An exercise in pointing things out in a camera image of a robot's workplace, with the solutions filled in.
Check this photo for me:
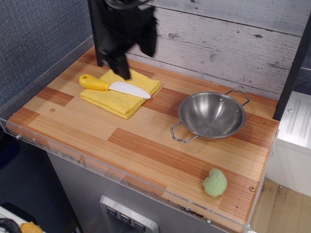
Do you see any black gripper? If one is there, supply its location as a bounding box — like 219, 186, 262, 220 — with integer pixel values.
96, 0, 157, 80

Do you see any green plush broccoli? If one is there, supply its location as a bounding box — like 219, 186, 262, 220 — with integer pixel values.
203, 168, 227, 197

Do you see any yellow folded cloth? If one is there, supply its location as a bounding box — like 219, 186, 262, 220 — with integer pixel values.
80, 69, 161, 119

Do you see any silver toy fridge cabinet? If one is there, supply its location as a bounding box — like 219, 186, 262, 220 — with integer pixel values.
48, 153, 246, 233

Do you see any silver dispenser panel with buttons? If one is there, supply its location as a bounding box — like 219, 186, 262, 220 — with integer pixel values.
100, 195, 159, 233

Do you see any yellow object bottom left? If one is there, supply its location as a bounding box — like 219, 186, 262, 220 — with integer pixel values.
20, 222, 43, 233

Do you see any yellow handled white toy knife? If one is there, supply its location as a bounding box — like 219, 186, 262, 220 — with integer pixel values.
79, 74, 151, 99

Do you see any black vertical post left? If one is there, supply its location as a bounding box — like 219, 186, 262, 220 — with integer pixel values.
87, 0, 103, 67

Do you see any black vertical post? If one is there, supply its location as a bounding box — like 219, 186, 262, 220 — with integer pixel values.
87, 0, 103, 67
273, 15, 311, 121

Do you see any metal bowl with handles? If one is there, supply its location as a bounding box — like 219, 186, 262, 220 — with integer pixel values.
171, 89, 250, 143

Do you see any black vertical post right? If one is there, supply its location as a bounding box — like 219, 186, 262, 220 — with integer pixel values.
273, 15, 311, 121

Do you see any white aluminium rail block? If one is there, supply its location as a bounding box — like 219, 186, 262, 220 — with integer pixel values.
266, 91, 311, 196

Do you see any black braided cable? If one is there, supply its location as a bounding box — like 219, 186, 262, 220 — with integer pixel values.
0, 217, 22, 233

